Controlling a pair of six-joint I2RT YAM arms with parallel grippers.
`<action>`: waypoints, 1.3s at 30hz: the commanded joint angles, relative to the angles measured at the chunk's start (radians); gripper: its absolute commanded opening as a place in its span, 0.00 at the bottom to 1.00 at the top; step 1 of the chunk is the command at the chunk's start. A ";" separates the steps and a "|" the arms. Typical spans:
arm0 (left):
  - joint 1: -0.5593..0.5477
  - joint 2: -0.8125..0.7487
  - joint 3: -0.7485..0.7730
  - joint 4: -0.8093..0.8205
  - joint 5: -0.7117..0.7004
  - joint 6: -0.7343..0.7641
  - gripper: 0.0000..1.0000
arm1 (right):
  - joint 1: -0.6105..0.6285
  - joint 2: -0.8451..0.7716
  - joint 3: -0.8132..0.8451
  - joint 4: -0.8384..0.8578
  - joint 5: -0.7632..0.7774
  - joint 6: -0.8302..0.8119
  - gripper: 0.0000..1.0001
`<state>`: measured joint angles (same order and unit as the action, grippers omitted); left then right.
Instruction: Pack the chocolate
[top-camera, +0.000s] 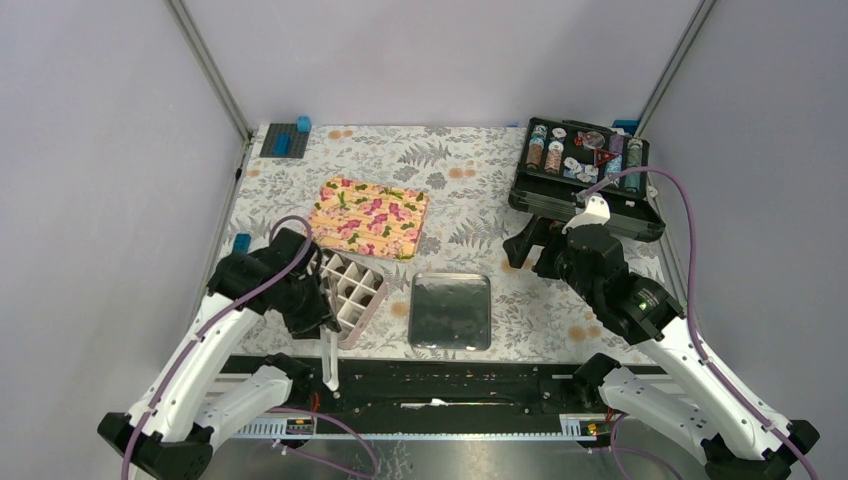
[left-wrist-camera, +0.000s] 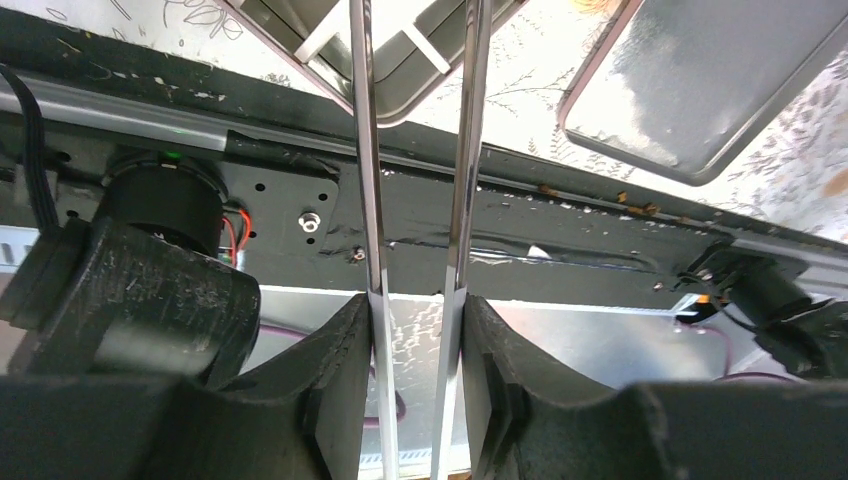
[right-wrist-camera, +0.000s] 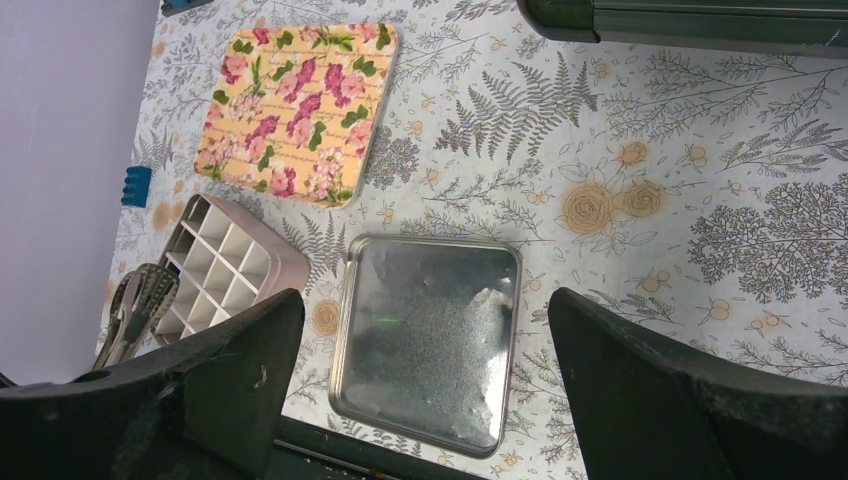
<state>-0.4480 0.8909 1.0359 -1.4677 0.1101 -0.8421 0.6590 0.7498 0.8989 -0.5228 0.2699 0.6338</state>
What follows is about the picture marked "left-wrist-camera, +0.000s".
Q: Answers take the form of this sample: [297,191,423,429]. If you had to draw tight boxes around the white handled metal tongs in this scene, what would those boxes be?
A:
[349,1,494,479]

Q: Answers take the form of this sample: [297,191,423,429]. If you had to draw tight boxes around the pink divided chocolate box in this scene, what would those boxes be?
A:
[215,0,531,129]

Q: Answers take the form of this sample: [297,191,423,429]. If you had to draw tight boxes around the silver metal tin lid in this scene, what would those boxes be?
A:
[558,1,847,186]

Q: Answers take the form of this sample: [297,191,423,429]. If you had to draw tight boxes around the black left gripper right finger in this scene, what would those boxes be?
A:
[461,296,847,479]

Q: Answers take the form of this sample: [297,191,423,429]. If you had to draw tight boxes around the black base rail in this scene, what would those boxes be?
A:
[0,6,848,313]

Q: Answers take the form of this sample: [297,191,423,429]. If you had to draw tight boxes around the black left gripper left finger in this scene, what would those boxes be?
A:
[1,295,370,479]

